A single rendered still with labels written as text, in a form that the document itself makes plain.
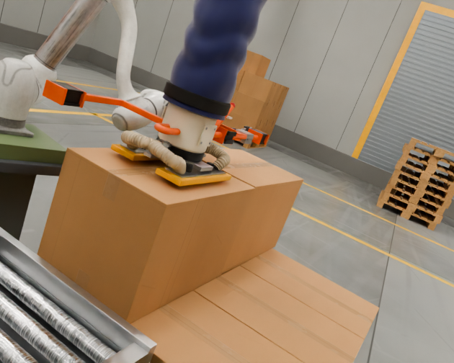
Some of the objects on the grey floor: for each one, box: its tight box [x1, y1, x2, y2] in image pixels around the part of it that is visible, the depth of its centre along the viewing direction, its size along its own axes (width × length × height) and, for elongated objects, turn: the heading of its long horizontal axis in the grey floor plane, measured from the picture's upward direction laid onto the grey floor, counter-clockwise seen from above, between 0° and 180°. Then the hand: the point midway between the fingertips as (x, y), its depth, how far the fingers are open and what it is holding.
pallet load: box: [222, 50, 289, 149], centre depth 898 cm, size 120×101×174 cm
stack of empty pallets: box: [376, 138, 454, 230], centre depth 800 cm, size 129×110×130 cm
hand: (222, 133), depth 172 cm, fingers open, 13 cm apart
